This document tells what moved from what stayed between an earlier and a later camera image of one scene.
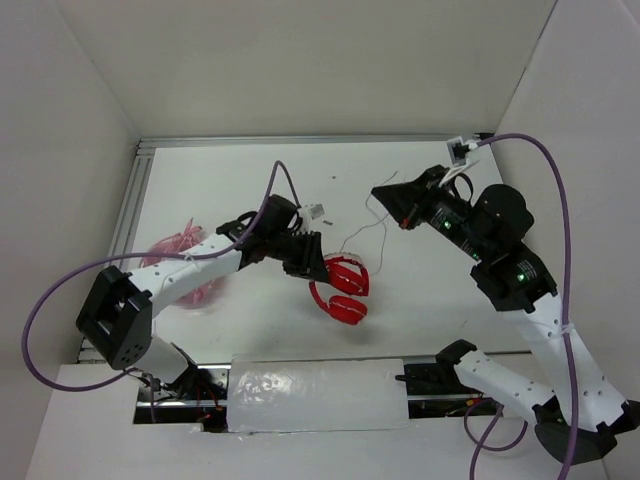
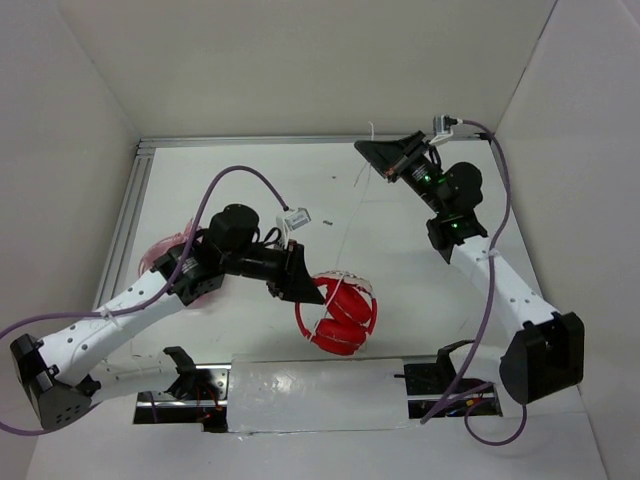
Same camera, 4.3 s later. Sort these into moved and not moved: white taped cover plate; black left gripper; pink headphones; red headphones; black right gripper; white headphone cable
Moved: black right gripper; white headphone cable; red headphones; black left gripper
Not moved: pink headphones; white taped cover plate
